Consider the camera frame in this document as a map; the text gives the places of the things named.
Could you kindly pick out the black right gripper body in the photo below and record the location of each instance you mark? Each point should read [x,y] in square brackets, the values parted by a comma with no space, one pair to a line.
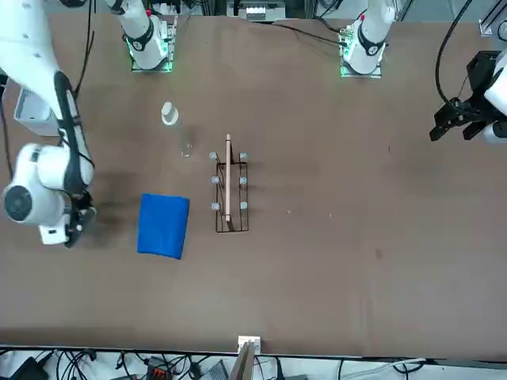
[79,213]

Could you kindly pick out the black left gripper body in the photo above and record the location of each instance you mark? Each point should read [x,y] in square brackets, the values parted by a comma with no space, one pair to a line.
[481,73]

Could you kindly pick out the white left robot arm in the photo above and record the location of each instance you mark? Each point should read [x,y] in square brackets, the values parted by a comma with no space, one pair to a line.
[370,35]

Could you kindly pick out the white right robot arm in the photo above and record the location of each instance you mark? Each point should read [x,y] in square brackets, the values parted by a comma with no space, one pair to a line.
[35,51]

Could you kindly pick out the folded blue cloth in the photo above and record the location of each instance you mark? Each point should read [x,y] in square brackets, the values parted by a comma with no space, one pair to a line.
[163,225]

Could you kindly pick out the clear bottle with white cap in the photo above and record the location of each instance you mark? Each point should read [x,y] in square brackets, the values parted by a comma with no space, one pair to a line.
[170,112]

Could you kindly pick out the aluminium frame corner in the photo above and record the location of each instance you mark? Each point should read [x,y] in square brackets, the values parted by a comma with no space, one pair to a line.
[491,17]

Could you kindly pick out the aluminium camera post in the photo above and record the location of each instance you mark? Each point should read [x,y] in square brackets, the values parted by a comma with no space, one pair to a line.
[246,360]

